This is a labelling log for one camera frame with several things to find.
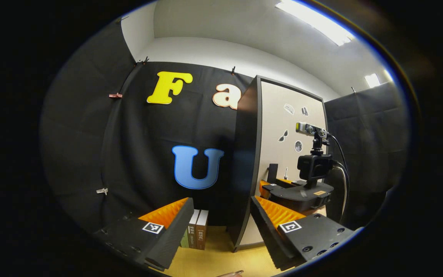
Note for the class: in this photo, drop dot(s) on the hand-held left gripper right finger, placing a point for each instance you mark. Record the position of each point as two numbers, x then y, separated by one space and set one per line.
271 238

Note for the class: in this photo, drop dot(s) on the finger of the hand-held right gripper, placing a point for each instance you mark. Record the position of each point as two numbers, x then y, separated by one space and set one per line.
263 191
285 181

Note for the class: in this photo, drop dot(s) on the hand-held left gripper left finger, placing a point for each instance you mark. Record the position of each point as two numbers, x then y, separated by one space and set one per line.
173 236

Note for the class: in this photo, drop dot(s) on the dark grey cabinet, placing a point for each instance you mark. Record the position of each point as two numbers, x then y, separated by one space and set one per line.
246 154

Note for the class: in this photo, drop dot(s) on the green book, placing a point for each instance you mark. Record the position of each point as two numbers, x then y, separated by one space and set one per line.
185 240

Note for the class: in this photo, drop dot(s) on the thin brown book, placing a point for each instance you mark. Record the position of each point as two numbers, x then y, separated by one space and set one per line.
193 231

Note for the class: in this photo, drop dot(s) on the thick brown book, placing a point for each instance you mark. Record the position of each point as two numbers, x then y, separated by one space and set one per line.
202 231

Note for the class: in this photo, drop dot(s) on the white cloth clip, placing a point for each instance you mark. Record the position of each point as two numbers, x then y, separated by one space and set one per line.
102 191

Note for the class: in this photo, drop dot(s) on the black backdrop cloth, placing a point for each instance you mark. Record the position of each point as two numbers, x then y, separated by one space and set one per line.
137 154

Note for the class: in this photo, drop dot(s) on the small ceiling light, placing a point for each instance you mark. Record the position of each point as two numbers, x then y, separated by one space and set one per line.
372 80

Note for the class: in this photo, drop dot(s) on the long ceiling light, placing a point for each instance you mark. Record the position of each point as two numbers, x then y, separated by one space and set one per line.
317 23

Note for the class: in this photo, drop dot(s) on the red cloth clip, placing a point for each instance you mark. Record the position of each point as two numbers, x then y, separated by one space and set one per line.
115 95

